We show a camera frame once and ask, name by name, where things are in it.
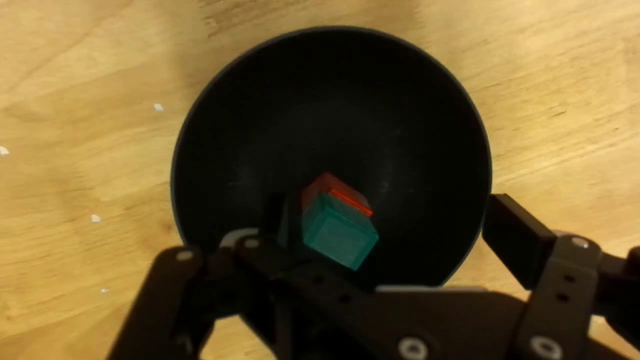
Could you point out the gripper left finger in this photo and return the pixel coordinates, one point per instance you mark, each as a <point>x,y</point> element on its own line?
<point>280,280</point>

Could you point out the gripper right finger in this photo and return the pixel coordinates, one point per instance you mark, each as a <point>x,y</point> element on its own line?
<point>555,270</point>

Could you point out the black bowl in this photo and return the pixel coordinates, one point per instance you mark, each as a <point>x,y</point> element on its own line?
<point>330,150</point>

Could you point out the teal block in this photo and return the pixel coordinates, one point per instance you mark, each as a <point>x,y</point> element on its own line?
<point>340,232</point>

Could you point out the red block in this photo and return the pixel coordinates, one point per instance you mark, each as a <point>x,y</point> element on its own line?
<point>336,192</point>

